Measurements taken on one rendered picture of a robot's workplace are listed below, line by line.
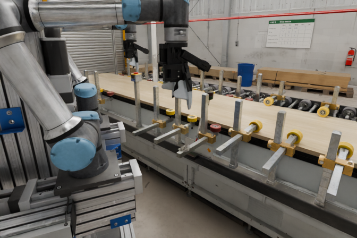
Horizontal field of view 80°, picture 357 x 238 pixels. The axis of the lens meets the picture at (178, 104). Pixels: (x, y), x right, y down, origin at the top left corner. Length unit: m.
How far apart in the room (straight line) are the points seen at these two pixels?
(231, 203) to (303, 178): 0.70
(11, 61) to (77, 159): 0.31
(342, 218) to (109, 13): 1.36
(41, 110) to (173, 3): 0.47
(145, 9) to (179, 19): 0.10
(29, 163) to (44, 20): 0.59
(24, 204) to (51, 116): 0.39
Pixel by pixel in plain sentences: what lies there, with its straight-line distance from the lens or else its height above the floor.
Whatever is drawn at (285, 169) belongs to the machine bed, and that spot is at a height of 0.70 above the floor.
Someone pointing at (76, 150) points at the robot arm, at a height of 1.22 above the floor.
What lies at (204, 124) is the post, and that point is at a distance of 1.52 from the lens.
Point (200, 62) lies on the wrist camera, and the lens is 0.70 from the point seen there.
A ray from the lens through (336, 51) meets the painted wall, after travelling 8.38.
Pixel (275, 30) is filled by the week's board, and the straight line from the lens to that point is 8.65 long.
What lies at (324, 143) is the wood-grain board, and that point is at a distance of 1.63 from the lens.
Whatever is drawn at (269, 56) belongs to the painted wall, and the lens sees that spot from 8.72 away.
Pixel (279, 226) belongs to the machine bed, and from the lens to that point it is 1.94.
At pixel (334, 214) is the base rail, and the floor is 0.70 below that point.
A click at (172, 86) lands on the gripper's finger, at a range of 0.76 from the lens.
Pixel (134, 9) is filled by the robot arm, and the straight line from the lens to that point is 0.64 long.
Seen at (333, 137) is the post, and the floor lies 1.08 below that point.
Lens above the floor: 1.53
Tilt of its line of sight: 17 degrees down
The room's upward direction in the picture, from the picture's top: straight up
